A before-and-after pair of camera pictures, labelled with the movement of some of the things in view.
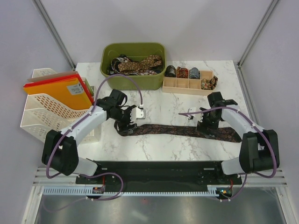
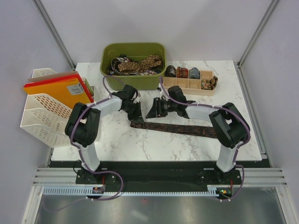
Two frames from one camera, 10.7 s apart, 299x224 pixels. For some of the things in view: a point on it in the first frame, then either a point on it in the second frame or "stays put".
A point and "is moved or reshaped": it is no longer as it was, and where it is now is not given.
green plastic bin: x=145 y=62 stays put
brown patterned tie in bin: x=150 y=61 stays put
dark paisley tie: x=226 y=134 is moved or reshaped
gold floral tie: x=210 y=84 stays put
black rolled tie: x=170 y=71 stays put
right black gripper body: x=209 y=120 → x=164 y=107
